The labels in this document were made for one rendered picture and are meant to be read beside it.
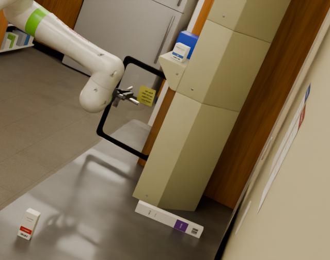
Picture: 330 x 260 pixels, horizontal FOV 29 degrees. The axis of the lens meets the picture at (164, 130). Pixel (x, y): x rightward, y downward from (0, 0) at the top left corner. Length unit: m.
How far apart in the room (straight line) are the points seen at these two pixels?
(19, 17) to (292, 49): 1.12
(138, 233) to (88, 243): 0.26
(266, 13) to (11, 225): 1.20
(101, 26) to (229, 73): 5.29
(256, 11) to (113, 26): 5.28
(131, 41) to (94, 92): 5.23
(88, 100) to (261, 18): 0.72
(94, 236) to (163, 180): 0.48
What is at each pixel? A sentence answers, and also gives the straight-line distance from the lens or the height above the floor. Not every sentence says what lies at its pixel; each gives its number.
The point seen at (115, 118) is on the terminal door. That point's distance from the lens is 2.94.
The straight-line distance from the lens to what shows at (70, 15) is 7.97.
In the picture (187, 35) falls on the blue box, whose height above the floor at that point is 1.60.
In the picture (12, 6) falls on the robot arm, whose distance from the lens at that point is 2.48.
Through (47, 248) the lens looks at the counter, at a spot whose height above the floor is 0.94.
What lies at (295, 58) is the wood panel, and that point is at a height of 1.67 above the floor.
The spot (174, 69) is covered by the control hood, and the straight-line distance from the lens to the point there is 2.48.
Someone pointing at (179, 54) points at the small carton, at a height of 1.54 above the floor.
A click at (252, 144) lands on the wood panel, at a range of 2.87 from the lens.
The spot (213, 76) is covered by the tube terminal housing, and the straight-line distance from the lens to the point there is 2.46.
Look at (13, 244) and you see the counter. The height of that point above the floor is 0.94.
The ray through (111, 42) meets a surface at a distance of 7.68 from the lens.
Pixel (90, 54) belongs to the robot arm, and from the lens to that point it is 2.41.
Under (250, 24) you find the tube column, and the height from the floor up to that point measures 1.75.
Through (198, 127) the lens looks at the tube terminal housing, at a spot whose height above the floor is 1.31.
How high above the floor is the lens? 1.97
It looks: 16 degrees down
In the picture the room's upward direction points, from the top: 23 degrees clockwise
